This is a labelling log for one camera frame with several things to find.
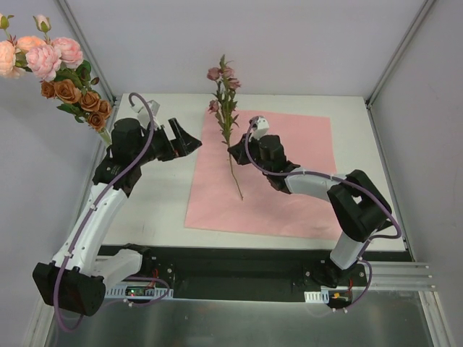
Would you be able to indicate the orange brown rose stem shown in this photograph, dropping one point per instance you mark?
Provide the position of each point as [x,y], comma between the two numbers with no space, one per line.
[87,107]

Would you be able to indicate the aluminium corner post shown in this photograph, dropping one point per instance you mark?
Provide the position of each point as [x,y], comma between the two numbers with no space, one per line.
[399,52]
[77,31]

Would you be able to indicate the right aluminium corner post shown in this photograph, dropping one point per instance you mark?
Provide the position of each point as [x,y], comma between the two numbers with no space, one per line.
[399,52]

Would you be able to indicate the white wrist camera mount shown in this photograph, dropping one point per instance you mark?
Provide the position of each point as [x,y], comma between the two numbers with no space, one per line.
[143,115]
[259,127]

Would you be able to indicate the peach rose stem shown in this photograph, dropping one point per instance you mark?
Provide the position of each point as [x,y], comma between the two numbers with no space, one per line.
[13,50]

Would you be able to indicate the clear glass vase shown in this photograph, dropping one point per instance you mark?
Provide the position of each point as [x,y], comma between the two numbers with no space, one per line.
[105,136]

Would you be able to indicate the right white cable duct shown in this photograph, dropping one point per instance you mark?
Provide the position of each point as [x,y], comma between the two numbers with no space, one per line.
[316,297]

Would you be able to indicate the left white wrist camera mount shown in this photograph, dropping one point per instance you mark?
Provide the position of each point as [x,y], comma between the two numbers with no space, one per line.
[143,115]

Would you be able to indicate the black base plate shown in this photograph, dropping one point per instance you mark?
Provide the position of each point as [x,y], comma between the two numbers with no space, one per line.
[272,275]

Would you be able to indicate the left white cable duct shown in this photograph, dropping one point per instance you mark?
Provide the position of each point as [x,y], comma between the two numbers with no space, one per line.
[123,291]

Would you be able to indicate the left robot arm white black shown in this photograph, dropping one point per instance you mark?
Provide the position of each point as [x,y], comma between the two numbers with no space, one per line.
[113,182]

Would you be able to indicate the light pink rose stem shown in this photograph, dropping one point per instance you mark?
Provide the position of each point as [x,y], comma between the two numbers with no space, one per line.
[83,75]

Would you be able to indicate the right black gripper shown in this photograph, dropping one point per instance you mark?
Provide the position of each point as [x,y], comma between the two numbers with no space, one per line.
[248,150]

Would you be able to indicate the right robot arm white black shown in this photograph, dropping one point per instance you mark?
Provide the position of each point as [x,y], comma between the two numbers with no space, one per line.
[359,207]

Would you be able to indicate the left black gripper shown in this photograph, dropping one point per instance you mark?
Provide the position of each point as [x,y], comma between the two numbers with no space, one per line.
[171,141]

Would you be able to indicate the aluminium front rail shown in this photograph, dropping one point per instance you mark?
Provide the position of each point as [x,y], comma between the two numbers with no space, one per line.
[398,274]

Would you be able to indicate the pink wrapping paper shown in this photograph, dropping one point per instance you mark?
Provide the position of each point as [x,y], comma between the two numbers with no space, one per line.
[231,198]

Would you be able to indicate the pink carnation stem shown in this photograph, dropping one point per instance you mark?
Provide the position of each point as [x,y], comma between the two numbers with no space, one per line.
[56,60]

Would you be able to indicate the mauve rose stem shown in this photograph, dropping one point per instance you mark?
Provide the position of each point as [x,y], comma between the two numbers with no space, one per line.
[224,104]

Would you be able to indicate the white cable duct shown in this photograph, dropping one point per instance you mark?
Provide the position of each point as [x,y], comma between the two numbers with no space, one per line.
[316,297]
[123,291]

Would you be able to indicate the left aluminium corner post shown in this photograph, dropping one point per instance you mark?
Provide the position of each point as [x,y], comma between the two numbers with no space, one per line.
[77,31]

